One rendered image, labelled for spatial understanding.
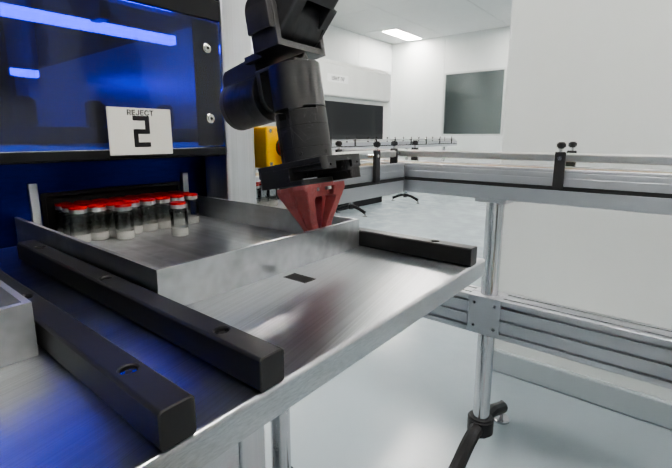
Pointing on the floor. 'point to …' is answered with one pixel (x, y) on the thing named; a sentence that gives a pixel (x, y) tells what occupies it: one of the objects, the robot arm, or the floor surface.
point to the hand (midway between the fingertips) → (319, 241)
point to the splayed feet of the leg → (478, 432)
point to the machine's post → (237, 166)
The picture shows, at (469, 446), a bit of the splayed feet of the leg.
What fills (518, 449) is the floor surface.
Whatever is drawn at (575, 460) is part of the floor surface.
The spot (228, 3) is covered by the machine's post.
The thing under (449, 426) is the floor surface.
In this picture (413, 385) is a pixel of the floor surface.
